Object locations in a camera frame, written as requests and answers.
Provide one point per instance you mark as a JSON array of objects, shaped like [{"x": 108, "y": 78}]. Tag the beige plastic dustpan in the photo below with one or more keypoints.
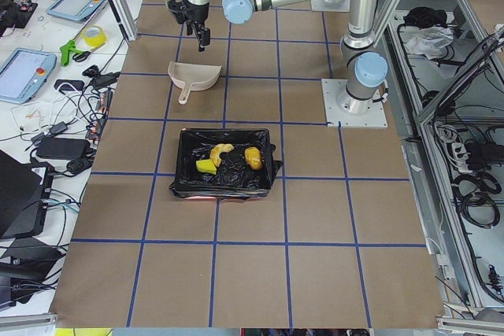
[{"x": 190, "y": 78}]

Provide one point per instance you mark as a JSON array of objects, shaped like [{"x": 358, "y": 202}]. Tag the yellow tape roll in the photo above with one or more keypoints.
[{"x": 94, "y": 36}]

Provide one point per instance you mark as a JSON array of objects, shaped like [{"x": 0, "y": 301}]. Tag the yellow potato-like lump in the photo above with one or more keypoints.
[{"x": 253, "y": 158}]

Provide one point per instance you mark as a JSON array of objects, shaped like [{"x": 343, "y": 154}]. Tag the yellow green sponge piece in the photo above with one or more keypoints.
[{"x": 206, "y": 166}]

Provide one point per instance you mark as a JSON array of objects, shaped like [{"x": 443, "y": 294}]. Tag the crumpled white cloth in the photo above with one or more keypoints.
[{"x": 430, "y": 42}]

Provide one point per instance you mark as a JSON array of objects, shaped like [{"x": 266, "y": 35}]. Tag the blue teach pendant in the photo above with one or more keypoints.
[
  {"x": 73, "y": 10},
  {"x": 23, "y": 74}
]

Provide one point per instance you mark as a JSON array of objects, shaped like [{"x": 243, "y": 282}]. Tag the black scissors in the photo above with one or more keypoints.
[{"x": 82, "y": 56}]

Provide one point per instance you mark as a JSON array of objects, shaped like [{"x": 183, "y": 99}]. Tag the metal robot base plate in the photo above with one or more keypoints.
[{"x": 341, "y": 110}]

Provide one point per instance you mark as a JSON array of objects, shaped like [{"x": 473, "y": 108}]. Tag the blue teach pendant near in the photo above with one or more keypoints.
[{"x": 23, "y": 74}]

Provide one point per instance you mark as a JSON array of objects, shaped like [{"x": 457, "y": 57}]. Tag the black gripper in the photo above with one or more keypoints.
[{"x": 196, "y": 14}]

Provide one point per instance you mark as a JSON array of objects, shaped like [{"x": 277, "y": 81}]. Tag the black lined trash bin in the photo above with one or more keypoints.
[{"x": 234, "y": 178}]

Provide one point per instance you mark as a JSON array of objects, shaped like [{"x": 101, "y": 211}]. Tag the blue teach pendant far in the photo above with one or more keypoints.
[{"x": 73, "y": 10}]

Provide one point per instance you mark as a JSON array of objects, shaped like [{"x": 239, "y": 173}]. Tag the pale curved peel piece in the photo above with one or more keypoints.
[{"x": 217, "y": 150}]

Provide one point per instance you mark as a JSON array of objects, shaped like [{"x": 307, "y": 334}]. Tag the black power brick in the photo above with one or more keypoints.
[{"x": 63, "y": 148}]

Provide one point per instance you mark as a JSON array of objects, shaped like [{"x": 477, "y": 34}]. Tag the black laptop device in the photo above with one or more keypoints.
[{"x": 24, "y": 189}]

